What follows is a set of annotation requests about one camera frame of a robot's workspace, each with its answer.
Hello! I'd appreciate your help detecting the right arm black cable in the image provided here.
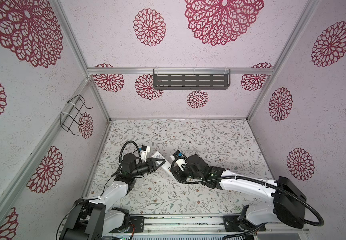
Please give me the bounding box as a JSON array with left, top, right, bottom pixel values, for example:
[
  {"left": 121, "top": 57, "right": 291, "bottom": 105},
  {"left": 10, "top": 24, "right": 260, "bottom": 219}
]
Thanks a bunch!
[{"left": 170, "top": 158, "right": 325, "bottom": 227}]

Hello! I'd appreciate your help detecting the grey wall shelf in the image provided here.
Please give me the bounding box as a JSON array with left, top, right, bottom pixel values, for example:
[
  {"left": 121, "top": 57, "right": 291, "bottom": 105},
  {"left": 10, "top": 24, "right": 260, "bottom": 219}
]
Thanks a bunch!
[{"left": 152, "top": 69, "right": 231, "bottom": 90}]

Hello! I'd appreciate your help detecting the black wire wall rack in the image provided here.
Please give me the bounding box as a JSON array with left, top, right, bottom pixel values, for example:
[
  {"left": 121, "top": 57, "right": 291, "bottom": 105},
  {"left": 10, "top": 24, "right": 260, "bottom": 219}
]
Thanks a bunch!
[{"left": 60, "top": 95, "right": 94, "bottom": 139}]

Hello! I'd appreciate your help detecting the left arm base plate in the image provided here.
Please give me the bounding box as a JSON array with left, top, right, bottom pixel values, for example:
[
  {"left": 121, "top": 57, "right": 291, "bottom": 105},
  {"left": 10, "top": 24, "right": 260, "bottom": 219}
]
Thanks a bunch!
[{"left": 125, "top": 216, "right": 145, "bottom": 234}]

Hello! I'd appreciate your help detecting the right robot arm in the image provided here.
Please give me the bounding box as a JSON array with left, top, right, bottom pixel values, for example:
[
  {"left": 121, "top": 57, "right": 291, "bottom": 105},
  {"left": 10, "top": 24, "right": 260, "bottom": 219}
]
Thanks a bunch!
[{"left": 170, "top": 151, "right": 306, "bottom": 232}]

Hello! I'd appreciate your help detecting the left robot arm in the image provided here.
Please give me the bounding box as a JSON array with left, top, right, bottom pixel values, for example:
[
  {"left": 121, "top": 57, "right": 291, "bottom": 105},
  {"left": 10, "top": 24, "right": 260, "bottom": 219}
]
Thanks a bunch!
[{"left": 56, "top": 154, "right": 166, "bottom": 240}]

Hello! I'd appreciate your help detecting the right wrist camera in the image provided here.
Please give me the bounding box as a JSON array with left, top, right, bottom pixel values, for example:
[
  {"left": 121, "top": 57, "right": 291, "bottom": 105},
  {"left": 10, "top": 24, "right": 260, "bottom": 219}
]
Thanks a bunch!
[{"left": 170, "top": 150, "right": 187, "bottom": 171}]

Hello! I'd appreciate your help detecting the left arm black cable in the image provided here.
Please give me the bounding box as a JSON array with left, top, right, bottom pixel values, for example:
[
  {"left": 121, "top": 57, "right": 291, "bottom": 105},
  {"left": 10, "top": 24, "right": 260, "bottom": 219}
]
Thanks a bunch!
[{"left": 118, "top": 140, "right": 142, "bottom": 164}]

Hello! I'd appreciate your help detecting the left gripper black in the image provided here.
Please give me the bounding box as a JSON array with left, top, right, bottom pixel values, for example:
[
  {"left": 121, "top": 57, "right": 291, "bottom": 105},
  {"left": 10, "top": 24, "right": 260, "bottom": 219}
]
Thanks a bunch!
[{"left": 131, "top": 157, "right": 165, "bottom": 178}]

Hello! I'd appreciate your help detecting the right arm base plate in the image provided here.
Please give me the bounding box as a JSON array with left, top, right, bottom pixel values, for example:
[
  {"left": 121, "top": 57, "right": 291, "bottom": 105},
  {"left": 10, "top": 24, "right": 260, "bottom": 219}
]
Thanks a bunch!
[{"left": 223, "top": 215, "right": 257, "bottom": 233}]

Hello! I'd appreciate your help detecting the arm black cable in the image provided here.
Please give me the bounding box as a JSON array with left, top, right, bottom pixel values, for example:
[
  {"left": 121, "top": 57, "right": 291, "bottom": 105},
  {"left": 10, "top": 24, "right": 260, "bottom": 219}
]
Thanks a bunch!
[
  {"left": 118, "top": 140, "right": 142, "bottom": 164},
  {"left": 170, "top": 158, "right": 325, "bottom": 227}
]

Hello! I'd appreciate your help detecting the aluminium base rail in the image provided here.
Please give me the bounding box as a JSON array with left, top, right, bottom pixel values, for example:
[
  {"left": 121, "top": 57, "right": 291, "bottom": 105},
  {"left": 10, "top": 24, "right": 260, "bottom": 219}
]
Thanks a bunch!
[{"left": 58, "top": 213, "right": 311, "bottom": 238}]

